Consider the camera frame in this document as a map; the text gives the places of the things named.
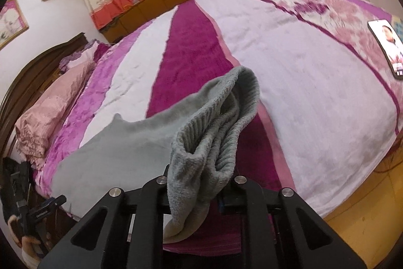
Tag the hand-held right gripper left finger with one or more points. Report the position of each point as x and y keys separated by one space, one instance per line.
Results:
x=151 y=196

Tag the smartphone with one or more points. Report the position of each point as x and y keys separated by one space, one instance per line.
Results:
x=388 y=45

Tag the purple and white bed blanket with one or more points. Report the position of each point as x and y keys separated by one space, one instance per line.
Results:
x=299 y=83

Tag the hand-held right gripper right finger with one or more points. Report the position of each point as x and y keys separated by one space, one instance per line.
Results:
x=248 y=199

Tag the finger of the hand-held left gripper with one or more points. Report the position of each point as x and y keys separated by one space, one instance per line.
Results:
x=47 y=209

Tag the person's left hand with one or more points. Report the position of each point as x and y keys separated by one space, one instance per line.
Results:
x=31 y=243

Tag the purple ruffled pillow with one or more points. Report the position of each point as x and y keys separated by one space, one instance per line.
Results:
x=85 y=53

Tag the dark wooden headboard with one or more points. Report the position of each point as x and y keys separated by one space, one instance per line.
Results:
x=28 y=80

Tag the framed wall picture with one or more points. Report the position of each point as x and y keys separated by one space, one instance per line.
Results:
x=11 y=21

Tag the pink ruffled quilt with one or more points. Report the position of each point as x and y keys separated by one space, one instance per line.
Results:
x=47 y=111

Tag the grey pants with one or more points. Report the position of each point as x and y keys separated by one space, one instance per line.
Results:
x=126 y=146

